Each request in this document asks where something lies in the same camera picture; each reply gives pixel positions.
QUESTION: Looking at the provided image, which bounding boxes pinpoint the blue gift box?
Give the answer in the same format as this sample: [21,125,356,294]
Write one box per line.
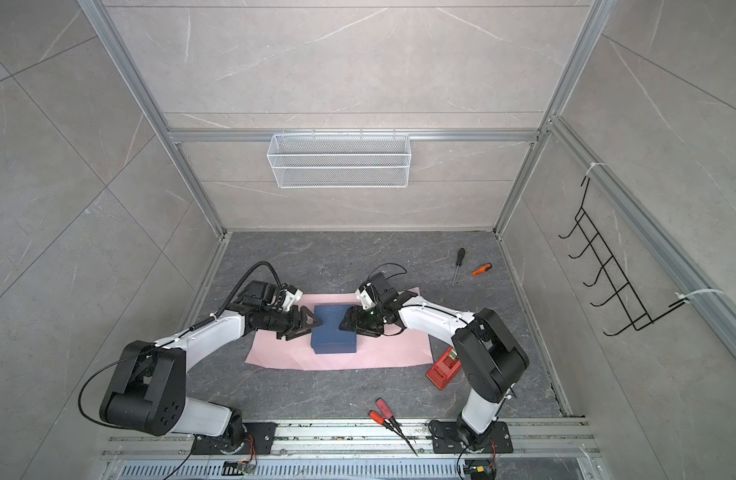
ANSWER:
[310,304,357,355]

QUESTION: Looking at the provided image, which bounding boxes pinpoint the pink wrapping paper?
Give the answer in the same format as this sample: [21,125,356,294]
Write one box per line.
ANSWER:
[244,286,435,371]

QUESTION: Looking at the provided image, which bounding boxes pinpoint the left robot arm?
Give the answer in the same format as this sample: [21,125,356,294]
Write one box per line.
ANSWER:
[95,300,323,452]

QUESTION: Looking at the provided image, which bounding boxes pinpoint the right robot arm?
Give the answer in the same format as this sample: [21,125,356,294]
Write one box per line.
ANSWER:
[339,286,530,451]

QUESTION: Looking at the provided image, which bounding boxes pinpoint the red tape dispenser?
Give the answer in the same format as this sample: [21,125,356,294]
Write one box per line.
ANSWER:
[426,347,462,390]

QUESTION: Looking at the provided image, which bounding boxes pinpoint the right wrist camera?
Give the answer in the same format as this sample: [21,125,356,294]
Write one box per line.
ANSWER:
[356,272,398,310]

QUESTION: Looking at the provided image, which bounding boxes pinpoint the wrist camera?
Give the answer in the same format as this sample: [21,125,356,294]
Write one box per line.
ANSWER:
[238,280,303,312]
[356,272,398,310]

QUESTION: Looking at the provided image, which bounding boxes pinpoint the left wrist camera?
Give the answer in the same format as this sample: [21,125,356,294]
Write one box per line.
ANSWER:
[238,280,303,312]

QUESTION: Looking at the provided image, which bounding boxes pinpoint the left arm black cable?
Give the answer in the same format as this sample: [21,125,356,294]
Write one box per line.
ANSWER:
[77,260,283,430]

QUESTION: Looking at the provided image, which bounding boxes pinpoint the red handled screwdriver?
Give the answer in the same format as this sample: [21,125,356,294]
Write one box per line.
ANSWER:
[369,410,418,455]

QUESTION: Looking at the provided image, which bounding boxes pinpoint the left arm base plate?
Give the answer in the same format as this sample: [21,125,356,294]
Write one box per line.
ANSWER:
[192,422,278,455]

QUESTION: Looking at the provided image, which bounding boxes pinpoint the black handled screwdriver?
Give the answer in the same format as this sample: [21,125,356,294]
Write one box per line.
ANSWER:
[451,247,466,286]

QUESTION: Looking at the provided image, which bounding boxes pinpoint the orange handled screwdriver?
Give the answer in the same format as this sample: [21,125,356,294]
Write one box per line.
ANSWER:
[471,263,492,277]

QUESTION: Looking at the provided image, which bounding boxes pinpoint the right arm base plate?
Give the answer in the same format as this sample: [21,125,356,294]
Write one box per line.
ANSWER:
[428,420,514,454]

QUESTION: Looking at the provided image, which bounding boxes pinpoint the white wire mesh basket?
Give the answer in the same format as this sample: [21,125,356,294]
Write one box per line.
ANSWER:
[267,133,412,188]

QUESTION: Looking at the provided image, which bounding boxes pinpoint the aluminium mounting rail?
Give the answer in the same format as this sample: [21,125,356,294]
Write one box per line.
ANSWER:
[98,417,601,460]

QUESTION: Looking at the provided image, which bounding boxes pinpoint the black wire hook rack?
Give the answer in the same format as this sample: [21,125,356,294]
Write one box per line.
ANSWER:
[558,177,689,337]

